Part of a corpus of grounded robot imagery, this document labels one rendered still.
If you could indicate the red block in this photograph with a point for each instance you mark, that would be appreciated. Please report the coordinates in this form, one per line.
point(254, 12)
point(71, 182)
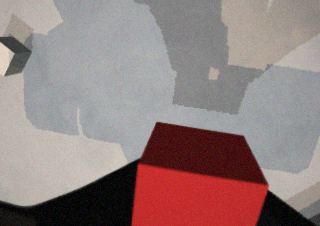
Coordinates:
point(195, 177)

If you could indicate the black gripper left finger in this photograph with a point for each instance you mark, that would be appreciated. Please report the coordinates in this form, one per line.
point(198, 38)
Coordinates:
point(107, 201)

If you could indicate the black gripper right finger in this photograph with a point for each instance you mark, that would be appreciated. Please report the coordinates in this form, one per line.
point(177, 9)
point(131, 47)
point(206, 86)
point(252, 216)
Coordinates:
point(275, 212)

